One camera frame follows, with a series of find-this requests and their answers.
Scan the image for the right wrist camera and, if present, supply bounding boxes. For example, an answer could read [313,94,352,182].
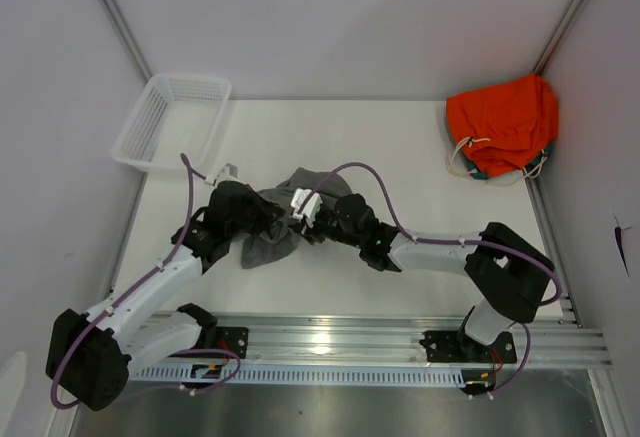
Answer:
[290,188,322,227]

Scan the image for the left corner aluminium profile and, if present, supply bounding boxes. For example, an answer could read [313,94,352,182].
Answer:
[97,0,152,82]

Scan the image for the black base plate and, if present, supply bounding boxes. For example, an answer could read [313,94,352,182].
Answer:
[419,330,517,364]
[195,326,250,359]

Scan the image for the grey shorts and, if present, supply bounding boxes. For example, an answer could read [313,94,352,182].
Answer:
[240,167,329,269]

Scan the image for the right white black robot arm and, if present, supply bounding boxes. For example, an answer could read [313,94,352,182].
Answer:
[290,189,555,361]

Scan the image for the corner aluminium profile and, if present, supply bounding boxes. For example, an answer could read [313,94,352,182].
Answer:
[97,0,152,82]
[532,0,589,76]

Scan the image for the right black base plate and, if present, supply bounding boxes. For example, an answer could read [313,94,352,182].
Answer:
[419,330,517,364]

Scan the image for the right corner aluminium profile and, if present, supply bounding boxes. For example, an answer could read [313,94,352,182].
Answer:
[532,0,589,76]

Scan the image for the white plastic basket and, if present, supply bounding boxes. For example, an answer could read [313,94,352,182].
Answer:
[111,73,232,174]

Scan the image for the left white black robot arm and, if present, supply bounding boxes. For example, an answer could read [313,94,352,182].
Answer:
[45,181,286,411]

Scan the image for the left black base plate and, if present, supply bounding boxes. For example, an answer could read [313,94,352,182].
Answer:
[195,326,250,359]

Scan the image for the slotted white cable duct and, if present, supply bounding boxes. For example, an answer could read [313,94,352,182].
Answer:
[130,362,465,388]

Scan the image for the aluminium mounting rail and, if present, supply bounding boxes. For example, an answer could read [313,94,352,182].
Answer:
[218,313,612,370]

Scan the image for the orange shorts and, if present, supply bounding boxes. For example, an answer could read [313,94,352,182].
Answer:
[445,73,559,177]

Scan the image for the teal shorts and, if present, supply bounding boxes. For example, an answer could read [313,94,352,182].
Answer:
[461,145,552,186]

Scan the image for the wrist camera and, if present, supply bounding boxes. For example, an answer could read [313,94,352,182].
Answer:
[204,163,239,187]
[290,188,322,227]

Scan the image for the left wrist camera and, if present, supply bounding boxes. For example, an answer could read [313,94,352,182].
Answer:
[204,163,239,187]

